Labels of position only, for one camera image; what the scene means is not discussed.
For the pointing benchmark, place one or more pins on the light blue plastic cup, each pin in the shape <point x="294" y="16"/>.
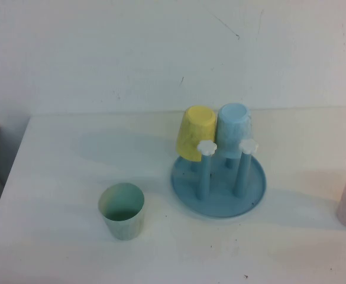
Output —
<point x="229" y="127"/>

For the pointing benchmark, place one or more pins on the yellow plastic cup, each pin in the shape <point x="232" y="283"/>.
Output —
<point x="190" y="133"/>

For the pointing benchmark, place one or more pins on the blue cup stand white caps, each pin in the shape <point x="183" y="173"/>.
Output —
<point x="220" y="204"/>

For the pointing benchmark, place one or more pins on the green plastic cup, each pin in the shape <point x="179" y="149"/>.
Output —
<point x="122" y="227"/>

